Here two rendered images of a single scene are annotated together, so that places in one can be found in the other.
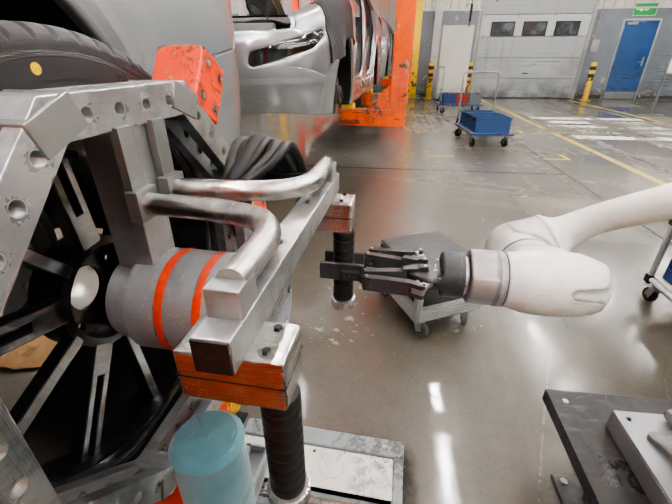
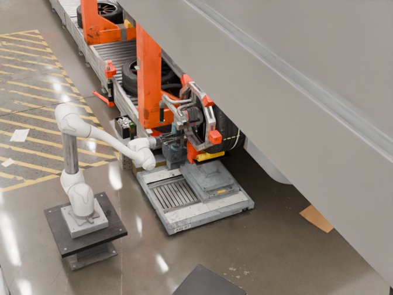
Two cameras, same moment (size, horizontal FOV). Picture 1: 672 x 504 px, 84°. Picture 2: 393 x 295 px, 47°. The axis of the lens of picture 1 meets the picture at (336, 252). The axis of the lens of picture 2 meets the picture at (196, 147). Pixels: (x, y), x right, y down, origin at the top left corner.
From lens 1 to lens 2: 3.76 m
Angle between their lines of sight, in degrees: 106
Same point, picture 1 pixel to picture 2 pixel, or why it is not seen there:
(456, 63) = not seen: outside the picture
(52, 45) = not seen: hidden behind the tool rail
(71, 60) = not seen: hidden behind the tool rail
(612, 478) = (108, 212)
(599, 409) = (109, 231)
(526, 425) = (128, 270)
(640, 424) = (100, 219)
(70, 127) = (189, 86)
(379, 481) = (170, 216)
